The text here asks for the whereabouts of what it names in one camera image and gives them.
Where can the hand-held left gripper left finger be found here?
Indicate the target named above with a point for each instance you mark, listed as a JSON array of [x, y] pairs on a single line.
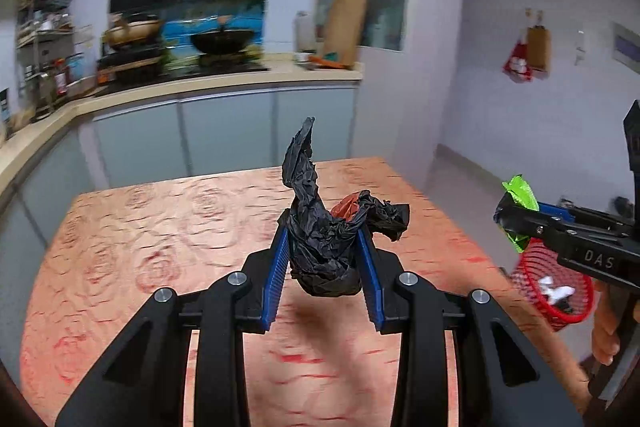
[[275, 277]]

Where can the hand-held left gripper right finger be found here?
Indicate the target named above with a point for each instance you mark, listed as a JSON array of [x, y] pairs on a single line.
[[372, 282]]

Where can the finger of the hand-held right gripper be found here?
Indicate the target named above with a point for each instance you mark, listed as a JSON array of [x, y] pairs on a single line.
[[555, 210], [575, 249]]

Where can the green wrapper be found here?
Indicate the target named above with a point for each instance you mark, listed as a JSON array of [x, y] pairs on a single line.
[[520, 192]]

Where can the matte black plastic bag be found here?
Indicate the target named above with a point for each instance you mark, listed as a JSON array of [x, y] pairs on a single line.
[[320, 252]]

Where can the red plastic basket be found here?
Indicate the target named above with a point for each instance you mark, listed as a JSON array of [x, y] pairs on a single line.
[[575, 314]]

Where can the brown plastic bag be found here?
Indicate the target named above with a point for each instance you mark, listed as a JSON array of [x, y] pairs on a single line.
[[347, 209]]

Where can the person's right hand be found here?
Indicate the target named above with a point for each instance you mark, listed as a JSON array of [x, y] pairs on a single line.
[[602, 327]]

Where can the hanging red bag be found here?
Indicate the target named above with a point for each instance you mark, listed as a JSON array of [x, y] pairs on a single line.
[[517, 62]]

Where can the hanging brown paper bag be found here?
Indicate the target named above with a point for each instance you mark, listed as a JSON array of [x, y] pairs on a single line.
[[539, 44]]

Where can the kitchen counter with cabinets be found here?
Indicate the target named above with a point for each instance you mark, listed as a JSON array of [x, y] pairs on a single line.
[[225, 127]]

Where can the orange kitchen tool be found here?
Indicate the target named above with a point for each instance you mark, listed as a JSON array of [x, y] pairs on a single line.
[[327, 61]]

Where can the black wok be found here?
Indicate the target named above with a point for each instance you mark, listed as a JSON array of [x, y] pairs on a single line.
[[222, 41]]

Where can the gas stove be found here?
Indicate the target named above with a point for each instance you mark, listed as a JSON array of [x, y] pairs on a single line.
[[150, 67]]

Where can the white plastic bottle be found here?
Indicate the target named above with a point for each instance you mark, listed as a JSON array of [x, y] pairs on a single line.
[[304, 32]]

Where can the wooden cutting board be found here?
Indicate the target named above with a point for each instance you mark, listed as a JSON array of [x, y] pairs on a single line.
[[347, 27]]

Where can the tan frying pan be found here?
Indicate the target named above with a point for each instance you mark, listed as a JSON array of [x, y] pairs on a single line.
[[132, 32]]

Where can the red sauce bottle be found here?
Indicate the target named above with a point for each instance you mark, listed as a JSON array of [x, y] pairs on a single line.
[[60, 79]]

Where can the metal spice rack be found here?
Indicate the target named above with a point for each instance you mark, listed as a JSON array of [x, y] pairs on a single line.
[[45, 37]]

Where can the grey wall panel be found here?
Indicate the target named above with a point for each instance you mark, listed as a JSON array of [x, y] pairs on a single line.
[[629, 49]]

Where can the white wall switch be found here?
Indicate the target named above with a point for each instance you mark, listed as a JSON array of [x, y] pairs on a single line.
[[580, 49]]

